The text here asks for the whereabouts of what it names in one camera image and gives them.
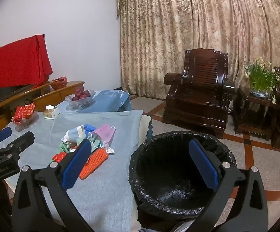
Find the orange foam fruit net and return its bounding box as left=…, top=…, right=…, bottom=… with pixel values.
left=78, top=148, right=109, bottom=180

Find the red snack packet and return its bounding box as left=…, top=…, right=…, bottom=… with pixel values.
left=14, top=103, right=36, bottom=124

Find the gold and white tissue box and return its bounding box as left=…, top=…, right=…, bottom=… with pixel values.
left=44, top=105, right=59, bottom=119

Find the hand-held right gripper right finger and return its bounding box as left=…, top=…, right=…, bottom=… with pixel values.
left=189, top=139, right=269, bottom=232

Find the red cloth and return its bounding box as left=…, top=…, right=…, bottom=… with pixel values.
left=0, top=34, right=53, bottom=131

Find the light blue paper cup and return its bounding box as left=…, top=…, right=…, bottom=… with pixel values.
left=66, top=125, right=86, bottom=142

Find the pink face mask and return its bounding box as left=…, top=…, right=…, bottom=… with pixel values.
left=92, top=124, right=116, bottom=147

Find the glass fruit bowl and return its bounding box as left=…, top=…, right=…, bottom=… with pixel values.
left=65, top=90, right=95, bottom=110

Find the red wrapper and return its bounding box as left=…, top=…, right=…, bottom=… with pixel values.
left=52, top=152, right=67, bottom=163

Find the glass dish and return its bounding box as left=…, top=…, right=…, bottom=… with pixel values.
left=12, top=111, right=38, bottom=127

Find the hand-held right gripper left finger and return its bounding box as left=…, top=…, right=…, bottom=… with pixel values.
left=12, top=139, right=93, bottom=232

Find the red plastic bag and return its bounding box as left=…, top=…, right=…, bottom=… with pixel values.
left=51, top=77, right=67, bottom=90

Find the wooden television cabinet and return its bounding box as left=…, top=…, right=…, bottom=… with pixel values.
left=0, top=81, right=85, bottom=136

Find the dark wooden side table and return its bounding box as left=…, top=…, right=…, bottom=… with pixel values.
left=233, top=86, right=279, bottom=141

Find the black television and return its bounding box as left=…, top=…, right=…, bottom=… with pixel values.
left=0, top=83, right=33, bottom=107

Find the blue and white flowerpot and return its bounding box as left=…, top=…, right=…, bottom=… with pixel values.
left=250, top=89, right=267, bottom=99

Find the narcissus plant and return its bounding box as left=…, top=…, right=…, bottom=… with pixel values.
left=243, top=57, right=280, bottom=104

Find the beige floral curtain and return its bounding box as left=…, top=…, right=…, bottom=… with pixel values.
left=116, top=0, right=280, bottom=102

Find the bin with black bag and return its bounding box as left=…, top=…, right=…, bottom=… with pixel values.
left=129, top=130, right=237, bottom=224

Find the blue embroidered tablecloth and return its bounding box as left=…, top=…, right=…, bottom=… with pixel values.
left=55, top=90, right=132, bottom=113

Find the blue plastic shoe cover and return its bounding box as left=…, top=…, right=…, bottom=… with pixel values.
left=83, top=123, right=97, bottom=133

